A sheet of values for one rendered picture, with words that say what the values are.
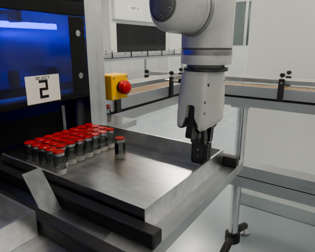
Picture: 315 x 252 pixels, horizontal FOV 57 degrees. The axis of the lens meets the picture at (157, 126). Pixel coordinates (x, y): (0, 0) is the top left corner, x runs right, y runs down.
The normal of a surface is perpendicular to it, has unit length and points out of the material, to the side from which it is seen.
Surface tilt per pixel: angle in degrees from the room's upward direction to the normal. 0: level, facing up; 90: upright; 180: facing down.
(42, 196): 55
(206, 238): 0
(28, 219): 90
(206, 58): 90
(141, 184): 0
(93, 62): 90
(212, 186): 0
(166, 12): 98
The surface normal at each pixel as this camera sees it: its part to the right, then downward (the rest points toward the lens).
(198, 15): 0.66, 0.55
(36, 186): 0.69, -0.43
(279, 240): 0.00, -0.96
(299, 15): -0.56, 0.22
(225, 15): 0.59, 0.26
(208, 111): 0.77, 0.22
